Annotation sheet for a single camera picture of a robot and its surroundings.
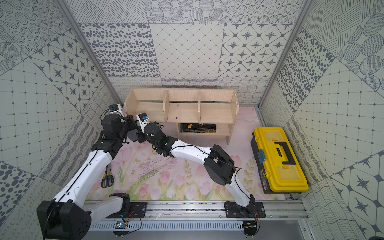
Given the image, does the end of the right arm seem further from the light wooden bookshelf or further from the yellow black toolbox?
the yellow black toolbox

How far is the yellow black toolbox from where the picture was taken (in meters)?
0.69

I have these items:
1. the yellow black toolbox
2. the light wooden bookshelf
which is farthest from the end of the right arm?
the yellow black toolbox
